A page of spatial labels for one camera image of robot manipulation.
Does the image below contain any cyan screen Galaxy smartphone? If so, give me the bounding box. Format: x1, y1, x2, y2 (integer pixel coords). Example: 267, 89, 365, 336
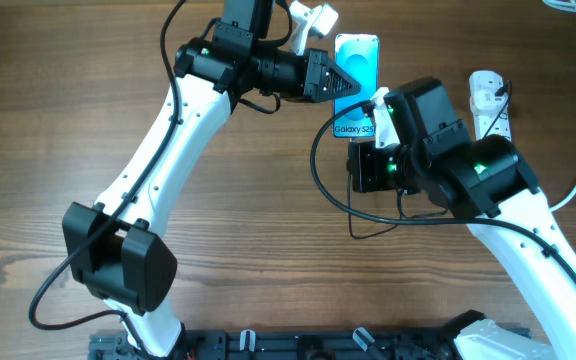
332, 33, 381, 140

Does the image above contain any white power strip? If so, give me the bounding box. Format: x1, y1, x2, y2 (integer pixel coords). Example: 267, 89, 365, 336
469, 70, 512, 140

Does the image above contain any black USB-C charging cable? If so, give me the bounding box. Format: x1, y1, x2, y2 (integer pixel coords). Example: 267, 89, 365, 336
346, 79, 514, 241

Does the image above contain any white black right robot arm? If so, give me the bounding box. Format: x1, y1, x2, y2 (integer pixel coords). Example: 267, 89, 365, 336
348, 77, 576, 359

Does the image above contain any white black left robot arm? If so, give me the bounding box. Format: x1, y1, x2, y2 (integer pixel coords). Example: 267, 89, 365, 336
62, 1, 360, 359

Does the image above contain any white charger plug adapter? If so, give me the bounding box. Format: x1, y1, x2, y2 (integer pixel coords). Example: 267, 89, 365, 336
470, 87, 508, 116

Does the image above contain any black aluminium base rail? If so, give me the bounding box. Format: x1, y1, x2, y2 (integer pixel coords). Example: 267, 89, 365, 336
86, 327, 534, 360

